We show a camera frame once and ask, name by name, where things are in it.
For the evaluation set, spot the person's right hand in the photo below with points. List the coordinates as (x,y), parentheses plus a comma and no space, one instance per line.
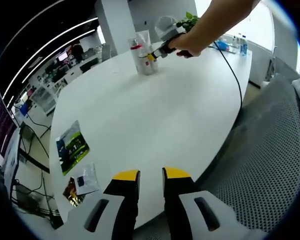
(192,45)

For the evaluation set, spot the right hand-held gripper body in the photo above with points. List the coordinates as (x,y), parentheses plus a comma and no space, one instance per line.
(166,27)

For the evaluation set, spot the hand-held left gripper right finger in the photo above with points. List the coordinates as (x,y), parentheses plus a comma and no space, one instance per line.
(177,200)

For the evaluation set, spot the clear plastic bag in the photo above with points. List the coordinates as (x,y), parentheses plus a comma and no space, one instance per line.
(88,177)

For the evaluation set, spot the black-legged white desk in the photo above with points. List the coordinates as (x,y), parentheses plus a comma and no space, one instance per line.
(12,155)

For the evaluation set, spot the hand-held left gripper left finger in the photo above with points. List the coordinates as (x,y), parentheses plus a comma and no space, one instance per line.
(125,200)

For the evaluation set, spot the white shelf cabinet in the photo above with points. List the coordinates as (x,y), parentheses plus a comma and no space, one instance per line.
(45,98)

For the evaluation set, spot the laptop with purple screen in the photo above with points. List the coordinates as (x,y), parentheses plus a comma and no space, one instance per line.
(1,122)

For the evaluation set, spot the green and black packet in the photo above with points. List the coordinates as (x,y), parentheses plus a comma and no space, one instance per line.
(73,147)

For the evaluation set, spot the blue plastic bag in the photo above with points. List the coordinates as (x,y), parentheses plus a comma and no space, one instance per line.
(223,46)

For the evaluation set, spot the gold foil packet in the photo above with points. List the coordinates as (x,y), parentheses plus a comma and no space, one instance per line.
(73,197)

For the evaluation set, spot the potted green plant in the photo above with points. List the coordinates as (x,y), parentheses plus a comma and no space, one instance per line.
(188,21)

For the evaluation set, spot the blue-labelled water bottle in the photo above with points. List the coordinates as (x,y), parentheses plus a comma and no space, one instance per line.
(243,47)

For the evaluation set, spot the red-banded clear-capped skincare bottle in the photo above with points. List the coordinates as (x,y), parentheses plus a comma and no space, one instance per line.
(137,58)

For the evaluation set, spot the white skincare squeeze tube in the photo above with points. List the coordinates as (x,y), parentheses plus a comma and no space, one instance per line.
(143,40)

